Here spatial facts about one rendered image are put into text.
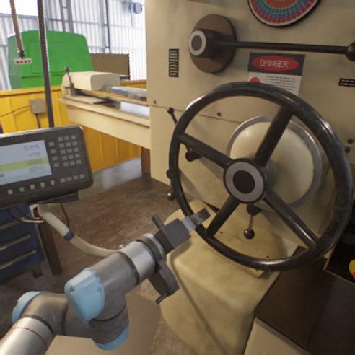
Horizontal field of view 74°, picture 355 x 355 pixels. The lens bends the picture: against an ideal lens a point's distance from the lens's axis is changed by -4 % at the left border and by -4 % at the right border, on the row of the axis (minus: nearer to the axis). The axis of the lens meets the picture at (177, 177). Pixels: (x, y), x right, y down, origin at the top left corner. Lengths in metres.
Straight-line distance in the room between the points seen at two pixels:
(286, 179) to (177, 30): 0.54
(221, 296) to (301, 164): 0.78
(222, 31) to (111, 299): 0.65
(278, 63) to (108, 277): 0.58
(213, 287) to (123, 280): 0.78
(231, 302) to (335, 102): 0.87
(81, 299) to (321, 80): 0.62
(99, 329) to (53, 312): 0.10
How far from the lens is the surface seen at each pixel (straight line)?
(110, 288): 0.45
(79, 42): 4.57
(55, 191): 0.92
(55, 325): 0.56
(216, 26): 0.73
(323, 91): 0.63
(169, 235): 0.48
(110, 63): 8.98
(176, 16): 0.85
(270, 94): 0.41
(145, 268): 0.48
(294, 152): 0.55
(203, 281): 1.22
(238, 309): 1.17
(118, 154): 3.51
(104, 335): 0.54
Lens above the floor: 1.52
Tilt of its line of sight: 26 degrees down
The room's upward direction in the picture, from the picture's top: 1 degrees clockwise
